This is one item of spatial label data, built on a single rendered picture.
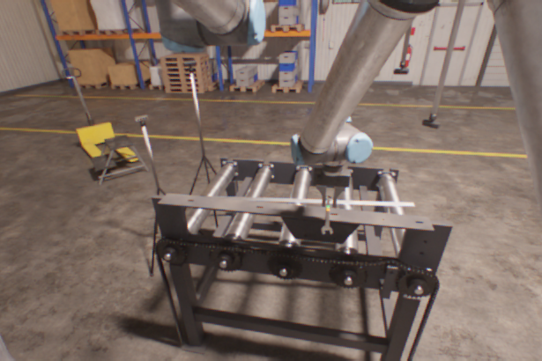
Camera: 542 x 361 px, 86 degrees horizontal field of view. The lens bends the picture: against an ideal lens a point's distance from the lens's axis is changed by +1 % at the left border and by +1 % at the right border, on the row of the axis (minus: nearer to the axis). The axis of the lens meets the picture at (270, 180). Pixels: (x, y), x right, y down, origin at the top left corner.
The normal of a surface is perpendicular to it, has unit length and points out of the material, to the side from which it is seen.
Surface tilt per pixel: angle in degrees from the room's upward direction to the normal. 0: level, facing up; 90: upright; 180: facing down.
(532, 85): 92
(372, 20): 111
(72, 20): 90
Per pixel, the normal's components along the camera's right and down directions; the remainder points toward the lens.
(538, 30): -0.90, 0.10
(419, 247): -0.19, 0.48
